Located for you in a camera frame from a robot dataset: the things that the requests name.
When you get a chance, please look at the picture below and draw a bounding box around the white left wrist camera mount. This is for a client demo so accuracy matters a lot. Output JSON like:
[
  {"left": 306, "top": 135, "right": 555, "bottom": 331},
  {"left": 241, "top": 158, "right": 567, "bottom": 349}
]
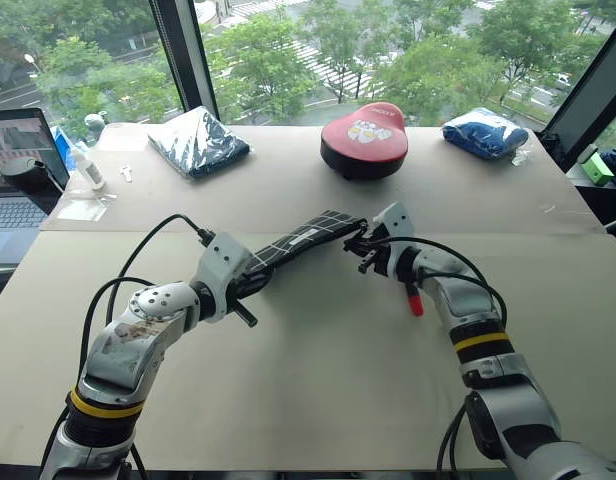
[{"left": 191, "top": 231, "right": 255, "bottom": 324}]

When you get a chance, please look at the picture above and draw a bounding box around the blue plastic bag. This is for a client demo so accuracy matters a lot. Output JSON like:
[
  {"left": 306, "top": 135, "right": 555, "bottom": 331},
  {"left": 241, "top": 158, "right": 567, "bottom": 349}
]
[{"left": 49, "top": 124, "right": 80, "bottom": 162}]

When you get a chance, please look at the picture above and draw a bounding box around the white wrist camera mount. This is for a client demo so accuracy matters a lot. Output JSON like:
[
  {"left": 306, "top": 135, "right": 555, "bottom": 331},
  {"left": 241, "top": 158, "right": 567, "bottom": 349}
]
[
  {"left": 371, "top": 200, "right": 417, "bottom": 284},
  {"left": 191, "top": 231, "right": 255, "bottom": 324}
]

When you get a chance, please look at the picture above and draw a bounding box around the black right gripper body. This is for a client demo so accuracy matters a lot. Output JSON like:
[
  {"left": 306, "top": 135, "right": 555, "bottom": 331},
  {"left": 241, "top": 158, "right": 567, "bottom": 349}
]
[{"left": 357, "top": 223, "right": 396, "bottom": 277}]

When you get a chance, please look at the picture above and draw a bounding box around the black window frame post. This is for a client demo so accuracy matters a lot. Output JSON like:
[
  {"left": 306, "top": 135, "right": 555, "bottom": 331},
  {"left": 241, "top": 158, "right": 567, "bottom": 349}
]
[
  {"left": 541, "top": 29, "right": 616, "bottom": 172},
  {"left": 149, "top": 0, "right": 227, "bottom": 125}
]

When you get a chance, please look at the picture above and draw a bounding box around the beige cardboard table sheet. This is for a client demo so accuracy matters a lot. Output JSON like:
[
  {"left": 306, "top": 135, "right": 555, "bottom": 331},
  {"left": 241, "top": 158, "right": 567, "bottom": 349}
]
[
  {"left": 0, "top": 228, "right": 616, "bottom": 472},
  {"left": 39, "top": 121, "right": 610, "bottom": 237}
]

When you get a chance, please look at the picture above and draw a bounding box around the grey-green round object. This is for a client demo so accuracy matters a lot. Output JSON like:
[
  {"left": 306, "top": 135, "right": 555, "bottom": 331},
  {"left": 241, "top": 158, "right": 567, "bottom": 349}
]
[{"left": 83, "top": 111, "right": 108, "bottom": 137}]

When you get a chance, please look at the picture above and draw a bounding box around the open laptop computer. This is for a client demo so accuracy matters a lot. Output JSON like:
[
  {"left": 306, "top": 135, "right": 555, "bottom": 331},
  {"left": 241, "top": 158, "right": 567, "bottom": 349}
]
[{"left": 0, "top": 107, "right": 72, "bottom": 265}]

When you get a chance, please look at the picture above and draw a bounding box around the black white-grid zip pouch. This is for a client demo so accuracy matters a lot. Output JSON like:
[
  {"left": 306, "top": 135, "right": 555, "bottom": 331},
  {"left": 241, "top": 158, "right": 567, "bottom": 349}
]
[{"left": 248, "top": 209, "right": 369, "bottom": 281}]

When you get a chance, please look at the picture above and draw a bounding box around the clear flat plastic bag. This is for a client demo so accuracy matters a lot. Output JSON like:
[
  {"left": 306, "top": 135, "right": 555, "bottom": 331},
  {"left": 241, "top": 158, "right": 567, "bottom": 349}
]
[{"left": 55, "top": 192, "right": 117, "bottom": 223}]

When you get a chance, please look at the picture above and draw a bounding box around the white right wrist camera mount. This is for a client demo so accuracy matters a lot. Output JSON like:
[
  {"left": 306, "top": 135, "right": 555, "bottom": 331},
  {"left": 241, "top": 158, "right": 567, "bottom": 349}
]
[{"left": 371, "top": 200, "right": 417, "bottom": 284}]

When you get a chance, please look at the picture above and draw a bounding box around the small white bottle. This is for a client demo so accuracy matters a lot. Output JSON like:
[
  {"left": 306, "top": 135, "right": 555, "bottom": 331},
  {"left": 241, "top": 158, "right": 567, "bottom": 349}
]
[{"left": 70, "top": 147, "right": 107, "bottom": 193}]

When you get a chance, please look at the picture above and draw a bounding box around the navy white packaged cloth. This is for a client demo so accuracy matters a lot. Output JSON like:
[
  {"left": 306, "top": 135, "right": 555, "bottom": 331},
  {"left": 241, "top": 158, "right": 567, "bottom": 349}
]
[{"left": 147, "top": 105, "right": 252, "bottom": 182}]

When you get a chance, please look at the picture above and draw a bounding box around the green box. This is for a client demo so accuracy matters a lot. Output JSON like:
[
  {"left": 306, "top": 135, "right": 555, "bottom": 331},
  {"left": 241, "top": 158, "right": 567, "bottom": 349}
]
[{"left": 582, "top": 151, "right": 616, "bottom": 188}]

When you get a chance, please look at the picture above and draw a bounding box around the red black padded case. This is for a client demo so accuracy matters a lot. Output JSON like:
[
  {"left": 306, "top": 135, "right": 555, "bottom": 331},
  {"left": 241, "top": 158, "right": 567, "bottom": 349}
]
[{"left": 319, "top": 102, "right": 409, "bottom": 183}]

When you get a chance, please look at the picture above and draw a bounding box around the blue white packaged cloth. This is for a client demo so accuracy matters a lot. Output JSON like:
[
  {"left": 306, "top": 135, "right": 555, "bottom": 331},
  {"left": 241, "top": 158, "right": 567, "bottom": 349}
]
[{"left": 441, "top": 107, "right": 531, "bottom": 161}]

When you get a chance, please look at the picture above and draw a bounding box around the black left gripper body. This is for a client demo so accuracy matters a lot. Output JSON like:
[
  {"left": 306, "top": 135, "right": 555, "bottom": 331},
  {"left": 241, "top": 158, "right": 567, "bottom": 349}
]
[{"left": 226, "top": 282, "right": 260, "bottom": 329}]

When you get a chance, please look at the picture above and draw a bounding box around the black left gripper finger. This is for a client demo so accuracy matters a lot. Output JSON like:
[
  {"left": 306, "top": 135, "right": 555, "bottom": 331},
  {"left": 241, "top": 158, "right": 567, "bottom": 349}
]
[{"left": 240, "top": 269, "right": 278, "bottom": 297}]

